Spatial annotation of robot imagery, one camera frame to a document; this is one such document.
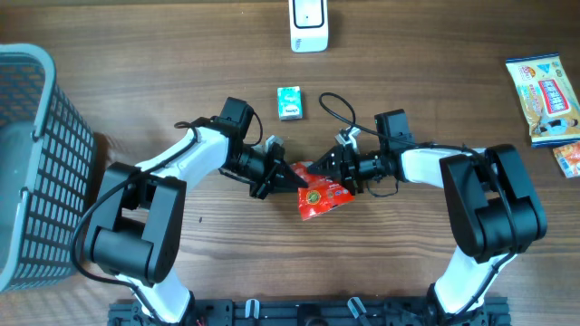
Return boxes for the red snack bag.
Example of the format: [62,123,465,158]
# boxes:
[291,161,354,221]

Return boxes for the teal tissue pack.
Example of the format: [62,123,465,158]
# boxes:
[277,86,303,120]

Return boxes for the beige wet wipes pack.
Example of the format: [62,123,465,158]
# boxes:
[506,53,579,148]

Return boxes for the orange tissue pack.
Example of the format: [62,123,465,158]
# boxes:
[553,142,580,178]

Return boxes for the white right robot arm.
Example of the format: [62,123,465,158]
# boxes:
[308,110,547,325]

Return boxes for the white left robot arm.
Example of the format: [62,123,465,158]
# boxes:
[82,97,308,325]

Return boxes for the white barcode scanner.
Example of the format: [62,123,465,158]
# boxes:
[288,0,329,53]

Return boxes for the grey plastic shopping basket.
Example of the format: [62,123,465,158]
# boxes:
[1,43,97,292]

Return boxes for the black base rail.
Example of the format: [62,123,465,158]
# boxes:
[107,297,512,326]

